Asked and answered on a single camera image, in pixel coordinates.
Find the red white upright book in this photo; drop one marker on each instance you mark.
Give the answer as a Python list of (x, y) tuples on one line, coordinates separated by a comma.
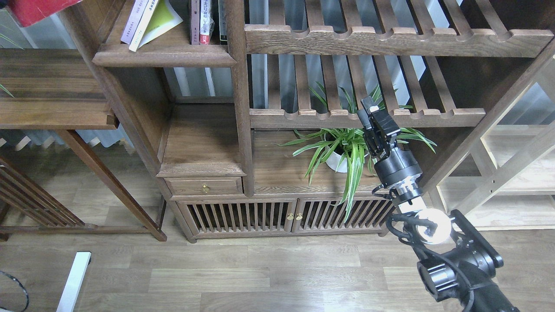
[(205, 21)]

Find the dark upright book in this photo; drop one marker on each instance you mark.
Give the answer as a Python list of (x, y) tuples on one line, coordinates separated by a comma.
[(222, 23)]

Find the light wooden shelf unit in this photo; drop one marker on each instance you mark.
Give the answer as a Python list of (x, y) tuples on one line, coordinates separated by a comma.
[(506, 181)]

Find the red cover book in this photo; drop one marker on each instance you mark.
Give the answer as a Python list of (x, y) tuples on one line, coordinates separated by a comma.
[(30, 12)]

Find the white plant pot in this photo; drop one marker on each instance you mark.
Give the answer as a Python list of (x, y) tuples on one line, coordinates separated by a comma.
[(336, 162)]

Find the dark wooden bookshelf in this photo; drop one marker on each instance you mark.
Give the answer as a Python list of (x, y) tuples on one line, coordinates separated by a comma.
[(211, 114)]

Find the pink spine upright book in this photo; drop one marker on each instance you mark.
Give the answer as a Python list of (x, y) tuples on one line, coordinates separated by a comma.
[(194, 21)]

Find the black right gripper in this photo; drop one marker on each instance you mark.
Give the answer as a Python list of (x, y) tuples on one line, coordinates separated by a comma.
[(395, 168)]

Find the white metal stand leg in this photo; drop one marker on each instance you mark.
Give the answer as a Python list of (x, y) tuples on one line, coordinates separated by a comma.
[(74, 282)]

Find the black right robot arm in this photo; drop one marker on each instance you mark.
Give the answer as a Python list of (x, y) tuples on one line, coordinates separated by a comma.
[(455, 261)]

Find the white cover book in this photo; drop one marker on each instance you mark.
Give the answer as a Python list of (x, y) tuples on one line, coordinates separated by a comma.
[(134, 18)]

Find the dark wooden slatted chair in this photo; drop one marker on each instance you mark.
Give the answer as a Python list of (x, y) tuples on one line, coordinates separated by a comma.
[(20, 192)]

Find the yellow-green cover book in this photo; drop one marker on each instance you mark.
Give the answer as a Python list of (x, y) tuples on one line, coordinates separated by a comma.
[(159, 17)]

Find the dark wooden side table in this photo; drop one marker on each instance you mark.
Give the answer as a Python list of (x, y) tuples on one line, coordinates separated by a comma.
[(53, 89)]

